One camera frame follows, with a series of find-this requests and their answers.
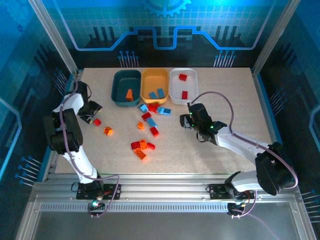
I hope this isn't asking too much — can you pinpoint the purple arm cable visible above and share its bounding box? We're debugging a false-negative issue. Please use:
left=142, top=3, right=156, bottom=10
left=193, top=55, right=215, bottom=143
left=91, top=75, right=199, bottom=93
left=59, top=81, right=121, bottom=218
left=192, top=91, right=299, bottom=219

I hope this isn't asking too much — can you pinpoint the orange long lego brick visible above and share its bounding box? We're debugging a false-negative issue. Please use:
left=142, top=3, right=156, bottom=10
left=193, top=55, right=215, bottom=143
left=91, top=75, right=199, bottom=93
left=133, top=148, right=147, bottom=161

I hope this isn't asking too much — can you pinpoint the grey metal panel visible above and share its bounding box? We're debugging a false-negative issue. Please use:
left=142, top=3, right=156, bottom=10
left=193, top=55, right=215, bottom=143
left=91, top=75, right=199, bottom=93
left=16, top=209, right=315, bottom=240

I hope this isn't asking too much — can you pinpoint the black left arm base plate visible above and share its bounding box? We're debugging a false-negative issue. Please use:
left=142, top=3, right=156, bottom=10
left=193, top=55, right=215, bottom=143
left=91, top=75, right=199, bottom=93
left=75, top=183, right=123, bottom=201

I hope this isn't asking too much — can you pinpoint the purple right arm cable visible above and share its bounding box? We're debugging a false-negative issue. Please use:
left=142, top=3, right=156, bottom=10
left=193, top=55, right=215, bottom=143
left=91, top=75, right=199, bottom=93
left=192, top=91, right=299, bottom=219

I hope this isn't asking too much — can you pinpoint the slotted metal strip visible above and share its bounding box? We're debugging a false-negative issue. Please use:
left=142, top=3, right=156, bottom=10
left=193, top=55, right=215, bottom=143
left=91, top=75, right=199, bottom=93
left=39, top=203, right=230, bottom=212

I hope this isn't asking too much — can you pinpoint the aluminium frame post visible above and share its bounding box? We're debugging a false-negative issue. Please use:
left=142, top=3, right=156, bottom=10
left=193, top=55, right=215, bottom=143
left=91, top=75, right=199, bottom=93
left=251, top=0, right=301, bottom=77
left=27, top=0, right=80, bottom=77

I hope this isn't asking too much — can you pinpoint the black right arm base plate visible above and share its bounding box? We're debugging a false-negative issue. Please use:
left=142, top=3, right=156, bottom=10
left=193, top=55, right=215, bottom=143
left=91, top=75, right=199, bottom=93
left=208, top=183, right=256, bottom=201

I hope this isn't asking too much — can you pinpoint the aluminium mounting rail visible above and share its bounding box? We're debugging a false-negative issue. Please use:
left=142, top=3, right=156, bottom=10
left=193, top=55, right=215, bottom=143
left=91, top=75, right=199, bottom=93
left=29, top=173, right=302, bottom=205

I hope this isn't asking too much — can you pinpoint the white plastic container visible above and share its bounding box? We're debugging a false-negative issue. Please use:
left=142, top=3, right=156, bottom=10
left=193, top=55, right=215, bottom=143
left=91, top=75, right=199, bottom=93
left=169, top=67, right=199, bottom=105

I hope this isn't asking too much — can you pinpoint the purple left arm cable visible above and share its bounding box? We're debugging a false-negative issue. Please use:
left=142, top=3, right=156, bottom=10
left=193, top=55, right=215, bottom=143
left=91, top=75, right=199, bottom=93
left=59, top=81, right=121, bottom=218

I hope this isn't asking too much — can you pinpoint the yellow plastic container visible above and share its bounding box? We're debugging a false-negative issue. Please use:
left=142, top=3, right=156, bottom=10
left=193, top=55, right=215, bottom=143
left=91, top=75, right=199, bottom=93
left=140, top=68, right=169, bottom=105

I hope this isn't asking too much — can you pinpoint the dark teal plastic container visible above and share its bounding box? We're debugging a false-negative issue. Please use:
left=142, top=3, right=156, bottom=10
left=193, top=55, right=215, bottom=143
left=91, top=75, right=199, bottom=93
left=111, top=69, right=143, bottom=108

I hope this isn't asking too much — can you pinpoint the red irregular lego piece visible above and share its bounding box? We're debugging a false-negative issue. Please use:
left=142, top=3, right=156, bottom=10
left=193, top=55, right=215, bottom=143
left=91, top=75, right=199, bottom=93
left=147, top=102, right=161, bottom=114

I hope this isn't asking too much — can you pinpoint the aluminium table side rail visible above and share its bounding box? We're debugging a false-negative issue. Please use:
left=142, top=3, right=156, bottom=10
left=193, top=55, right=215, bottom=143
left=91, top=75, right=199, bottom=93
left=41, top=69, right=83, bottom=182
left=251, top=69, right=295, bottom=182

